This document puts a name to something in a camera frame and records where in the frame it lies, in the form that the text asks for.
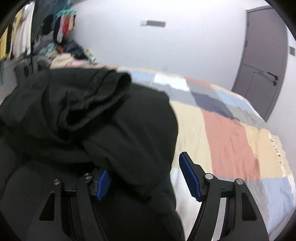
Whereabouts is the yellow fleece jacket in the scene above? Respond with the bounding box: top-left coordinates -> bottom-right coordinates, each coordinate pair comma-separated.
1,9 -> 23,61

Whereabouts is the grey door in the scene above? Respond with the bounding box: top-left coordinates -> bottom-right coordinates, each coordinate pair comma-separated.
232,6 -> 288,121

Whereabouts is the pile of mixed clothes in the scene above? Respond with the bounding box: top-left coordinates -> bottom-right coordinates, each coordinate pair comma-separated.
33,31 -> 94,67

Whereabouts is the black door handle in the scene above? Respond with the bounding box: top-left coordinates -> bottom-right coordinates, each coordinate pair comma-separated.
267,72 -> 279,86

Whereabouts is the wall light switch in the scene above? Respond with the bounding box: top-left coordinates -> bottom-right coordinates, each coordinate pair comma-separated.
290,46 -> 296,56

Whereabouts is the cream fluffy garment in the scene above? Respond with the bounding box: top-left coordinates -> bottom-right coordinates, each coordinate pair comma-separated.
50,53 -> 79,69

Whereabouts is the white hooded jacket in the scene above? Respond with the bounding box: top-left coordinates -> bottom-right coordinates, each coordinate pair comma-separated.
13,1 -> 35,58

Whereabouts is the black puffer jacket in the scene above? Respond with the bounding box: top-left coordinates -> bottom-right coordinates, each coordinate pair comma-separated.
1,68 -> 185,240

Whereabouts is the checkered patchwork bed quilt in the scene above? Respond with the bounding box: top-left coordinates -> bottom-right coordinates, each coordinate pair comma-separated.
117,67 -> 295,240

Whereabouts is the teal hanger with small clothes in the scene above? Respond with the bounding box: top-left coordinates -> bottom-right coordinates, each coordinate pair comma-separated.
53,9 -> 77,43

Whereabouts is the dark grey suitcase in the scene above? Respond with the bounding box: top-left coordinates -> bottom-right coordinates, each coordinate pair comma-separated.
14,55 -> 52,85

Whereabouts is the grey wall panel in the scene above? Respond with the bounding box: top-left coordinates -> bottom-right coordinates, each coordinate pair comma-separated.
140,20 -> 166,28

